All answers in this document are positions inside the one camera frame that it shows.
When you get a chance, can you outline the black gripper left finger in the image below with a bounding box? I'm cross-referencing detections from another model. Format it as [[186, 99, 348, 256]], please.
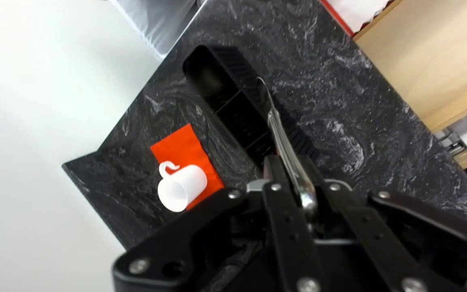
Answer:
[[111, 152, 328, 292]]

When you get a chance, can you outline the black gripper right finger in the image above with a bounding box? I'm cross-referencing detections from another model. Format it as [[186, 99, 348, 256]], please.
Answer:
[[299, 159, 467, 292]]

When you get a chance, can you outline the silver butter knife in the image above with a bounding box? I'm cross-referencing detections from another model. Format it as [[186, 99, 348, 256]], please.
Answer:
[[255, 75, 320, 219]]

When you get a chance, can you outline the black slotted cutlery holder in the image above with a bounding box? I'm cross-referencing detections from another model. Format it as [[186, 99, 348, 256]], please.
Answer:
[[182, 44, 322, 180]]

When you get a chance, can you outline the white mug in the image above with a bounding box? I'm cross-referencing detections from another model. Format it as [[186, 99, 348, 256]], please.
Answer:
[[156, 160, 212, 214]]

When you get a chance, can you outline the red orange napkin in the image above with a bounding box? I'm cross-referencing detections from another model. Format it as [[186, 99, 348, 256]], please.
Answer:
[[150, 122, 226, 211]]

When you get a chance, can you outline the wooden drawer with white front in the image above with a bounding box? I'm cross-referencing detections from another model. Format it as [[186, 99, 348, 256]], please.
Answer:
[[353, 0, 467, 135]]

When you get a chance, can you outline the grey trash bin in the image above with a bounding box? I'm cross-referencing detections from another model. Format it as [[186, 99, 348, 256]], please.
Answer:
[[109, 0, 210, 58]]

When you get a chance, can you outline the white paper towel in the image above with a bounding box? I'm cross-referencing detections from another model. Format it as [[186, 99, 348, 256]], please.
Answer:
[[330, 0, 396, 32]]

